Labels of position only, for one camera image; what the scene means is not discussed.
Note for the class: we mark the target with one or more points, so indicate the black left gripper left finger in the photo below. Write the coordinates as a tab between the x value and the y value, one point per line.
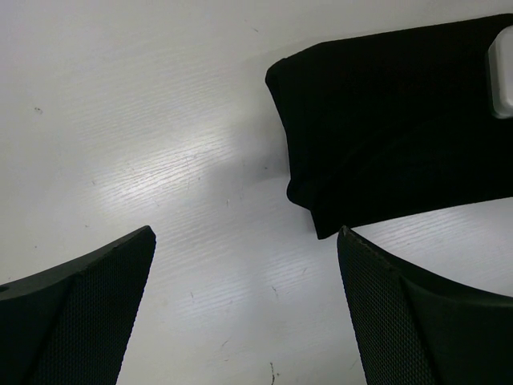
70	324

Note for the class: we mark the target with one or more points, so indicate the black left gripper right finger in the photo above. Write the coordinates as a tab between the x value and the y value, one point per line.
415	327

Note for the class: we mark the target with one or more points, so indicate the black skirt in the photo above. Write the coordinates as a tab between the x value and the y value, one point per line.
393	124

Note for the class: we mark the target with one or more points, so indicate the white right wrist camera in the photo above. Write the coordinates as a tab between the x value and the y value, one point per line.
499	61

